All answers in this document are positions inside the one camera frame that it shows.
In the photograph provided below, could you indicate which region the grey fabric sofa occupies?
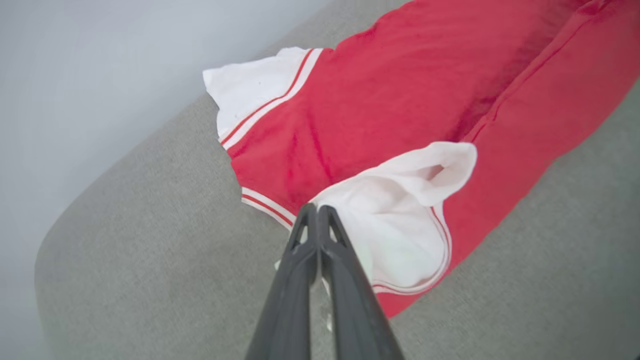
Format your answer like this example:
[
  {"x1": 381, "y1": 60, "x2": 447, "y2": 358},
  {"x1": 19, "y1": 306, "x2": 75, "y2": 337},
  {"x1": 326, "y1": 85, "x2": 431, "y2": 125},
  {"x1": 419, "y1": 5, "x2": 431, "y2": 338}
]
[{"x1": 34, "y1": 0, "x2": 640, "y2": 360}]

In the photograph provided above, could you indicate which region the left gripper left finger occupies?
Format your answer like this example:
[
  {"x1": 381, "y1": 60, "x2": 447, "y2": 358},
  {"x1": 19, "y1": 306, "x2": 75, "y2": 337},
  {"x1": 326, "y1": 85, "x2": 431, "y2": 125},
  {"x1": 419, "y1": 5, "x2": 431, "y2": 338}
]
[{"x1": 245, "y1": 202, "x2": 320, "y2": 360}]

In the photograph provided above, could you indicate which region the red and white garment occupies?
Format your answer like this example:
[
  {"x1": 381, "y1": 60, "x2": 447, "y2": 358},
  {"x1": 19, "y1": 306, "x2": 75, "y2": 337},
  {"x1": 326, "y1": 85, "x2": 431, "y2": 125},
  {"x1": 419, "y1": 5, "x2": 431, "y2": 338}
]
[{"x1": 202, "y1": 0, "x2": 640, "y2": 319}]

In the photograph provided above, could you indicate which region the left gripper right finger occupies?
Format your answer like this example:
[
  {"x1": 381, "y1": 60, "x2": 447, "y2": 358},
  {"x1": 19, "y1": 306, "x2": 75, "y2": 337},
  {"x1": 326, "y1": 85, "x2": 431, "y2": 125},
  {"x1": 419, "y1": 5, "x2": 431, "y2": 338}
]
[{"x1": 317, "y1": 204, "x2": 406, "y2": 360}]

